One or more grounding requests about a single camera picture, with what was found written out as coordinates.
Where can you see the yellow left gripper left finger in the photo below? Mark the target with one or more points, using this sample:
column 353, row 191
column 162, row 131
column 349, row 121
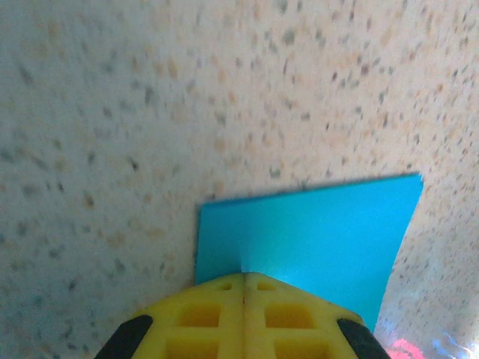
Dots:
column 232, row 321

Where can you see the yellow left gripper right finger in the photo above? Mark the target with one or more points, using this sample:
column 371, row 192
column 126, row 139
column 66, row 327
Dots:
column 256, row 321

